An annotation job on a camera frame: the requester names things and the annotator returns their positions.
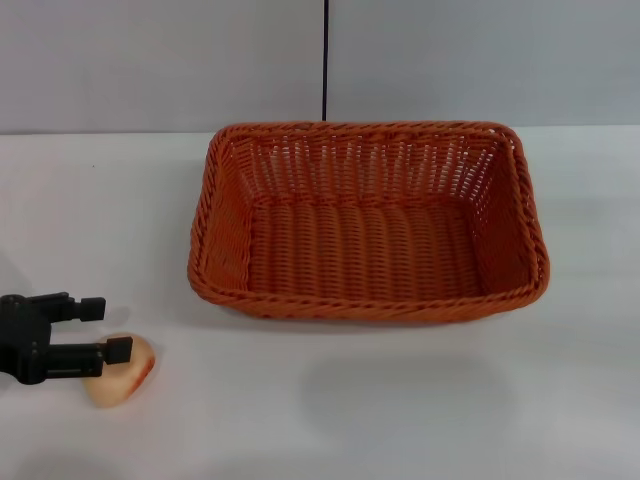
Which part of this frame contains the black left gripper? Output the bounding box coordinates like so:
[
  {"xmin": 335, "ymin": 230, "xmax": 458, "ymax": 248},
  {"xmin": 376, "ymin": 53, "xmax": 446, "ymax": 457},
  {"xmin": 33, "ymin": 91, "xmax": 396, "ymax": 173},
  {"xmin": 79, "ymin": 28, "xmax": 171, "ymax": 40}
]
[{"xmin": 0, "ymin": 290, "xmax": 134, "ymax": 387}]

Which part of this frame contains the black vertical wall strip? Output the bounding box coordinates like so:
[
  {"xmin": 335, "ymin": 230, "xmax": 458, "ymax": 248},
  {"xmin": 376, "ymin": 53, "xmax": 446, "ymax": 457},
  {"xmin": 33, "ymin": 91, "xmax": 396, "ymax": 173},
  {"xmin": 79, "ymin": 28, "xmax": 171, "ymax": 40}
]
[{"xmin": 319, "ymin": 0, "xmax": 332, "ymax": 123}]

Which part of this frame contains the orange woven plastic basket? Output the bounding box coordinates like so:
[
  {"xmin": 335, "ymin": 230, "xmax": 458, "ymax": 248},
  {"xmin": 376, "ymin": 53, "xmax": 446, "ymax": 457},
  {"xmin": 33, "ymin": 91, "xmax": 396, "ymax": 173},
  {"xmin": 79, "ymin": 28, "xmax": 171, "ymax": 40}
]
[{"xmin": 187, "ymin": 119, "xmax": 552, "ymax": 322}]

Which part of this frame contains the pale peach fruit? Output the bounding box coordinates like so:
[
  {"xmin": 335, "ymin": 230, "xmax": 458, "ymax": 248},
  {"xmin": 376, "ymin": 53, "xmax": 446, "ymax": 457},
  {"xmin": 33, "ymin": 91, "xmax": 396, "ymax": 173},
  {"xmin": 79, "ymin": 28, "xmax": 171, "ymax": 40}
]
[{"xmin": 82, "ymin": 333, "xmax": 158, "ymax": 410}]

